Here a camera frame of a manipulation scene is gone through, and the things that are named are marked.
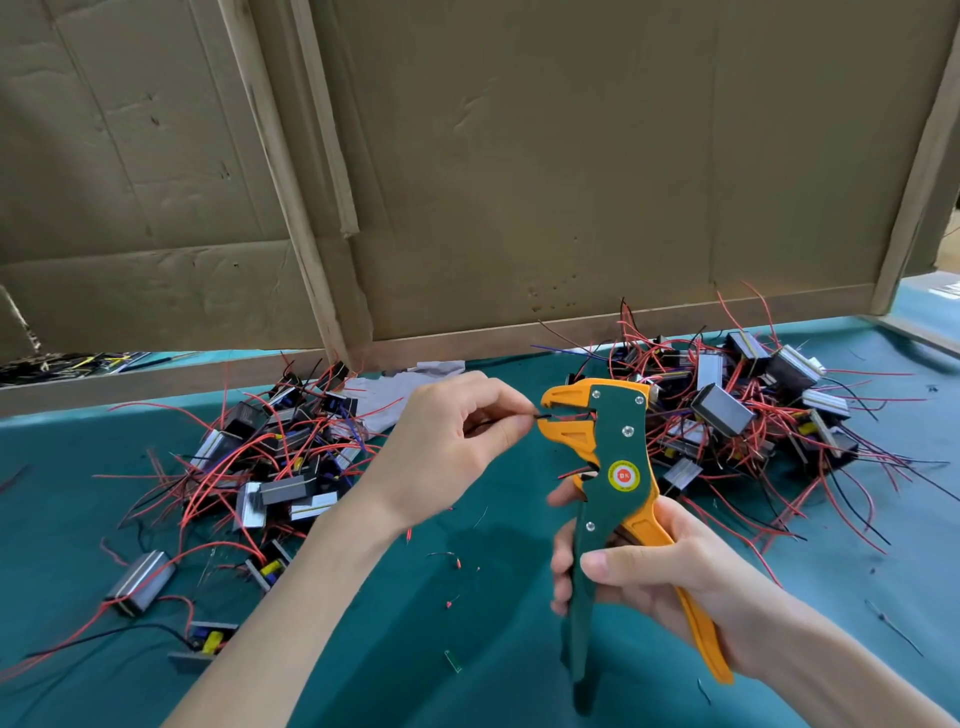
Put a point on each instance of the person's right hand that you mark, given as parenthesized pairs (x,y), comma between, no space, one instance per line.
(675,578)

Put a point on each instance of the person's left hand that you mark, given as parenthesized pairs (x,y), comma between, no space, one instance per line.
(435,450)

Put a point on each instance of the person's right forearm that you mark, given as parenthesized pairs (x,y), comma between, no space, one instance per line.
(848,675)

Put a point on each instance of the person's left forearm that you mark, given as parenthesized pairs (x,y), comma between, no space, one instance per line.
(278,630)

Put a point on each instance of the crumpled grey plastic bag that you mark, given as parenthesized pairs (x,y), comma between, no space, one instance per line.
(393,393)

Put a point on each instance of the thin wooden strip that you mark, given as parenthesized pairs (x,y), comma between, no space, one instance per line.
(326,120)

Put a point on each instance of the smooth brown cardboard panel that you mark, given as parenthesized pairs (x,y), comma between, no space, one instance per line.
(630,150)

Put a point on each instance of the flat grey board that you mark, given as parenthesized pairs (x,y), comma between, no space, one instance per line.
(923,312)

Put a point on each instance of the creased brown cardboard panel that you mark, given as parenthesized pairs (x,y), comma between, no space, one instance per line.
(135,150)

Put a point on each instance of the long wooden bottom rail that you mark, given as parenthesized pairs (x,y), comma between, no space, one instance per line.
(630,327)

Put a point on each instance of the short wooden bottom rail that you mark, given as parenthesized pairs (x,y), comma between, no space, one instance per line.
(150,383)

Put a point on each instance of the wide wooden post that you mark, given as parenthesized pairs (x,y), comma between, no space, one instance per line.
(285,180)

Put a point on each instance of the wooden corner post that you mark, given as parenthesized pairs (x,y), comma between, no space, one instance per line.
(915,195)

